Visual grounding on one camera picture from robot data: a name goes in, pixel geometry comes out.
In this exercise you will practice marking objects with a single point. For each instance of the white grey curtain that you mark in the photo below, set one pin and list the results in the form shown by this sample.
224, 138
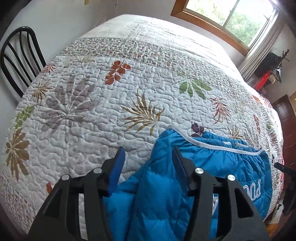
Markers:
262, 46

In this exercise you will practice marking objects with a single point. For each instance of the dark wooden headboard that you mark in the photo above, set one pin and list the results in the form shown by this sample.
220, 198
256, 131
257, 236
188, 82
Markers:
286, 114

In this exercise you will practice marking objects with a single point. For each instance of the black metal chair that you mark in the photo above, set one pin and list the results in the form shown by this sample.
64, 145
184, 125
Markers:
21, 58

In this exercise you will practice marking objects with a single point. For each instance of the floral quilted bedspread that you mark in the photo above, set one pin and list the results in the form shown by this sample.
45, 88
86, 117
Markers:
122, 84

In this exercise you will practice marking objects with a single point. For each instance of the coat rack with clothes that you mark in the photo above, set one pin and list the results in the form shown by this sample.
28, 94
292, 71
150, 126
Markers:
270, 69

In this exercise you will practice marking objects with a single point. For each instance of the blue puffer jacket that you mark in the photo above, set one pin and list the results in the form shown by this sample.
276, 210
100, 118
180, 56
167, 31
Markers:
151, 204

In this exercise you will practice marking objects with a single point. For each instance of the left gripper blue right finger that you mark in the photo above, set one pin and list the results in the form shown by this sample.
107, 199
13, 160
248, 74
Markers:
196, 183

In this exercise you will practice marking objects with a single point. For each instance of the wooden framed window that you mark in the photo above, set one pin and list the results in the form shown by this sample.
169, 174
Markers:
239, 23

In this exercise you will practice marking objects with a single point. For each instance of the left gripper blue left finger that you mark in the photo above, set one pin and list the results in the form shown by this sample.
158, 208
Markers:
99, 183

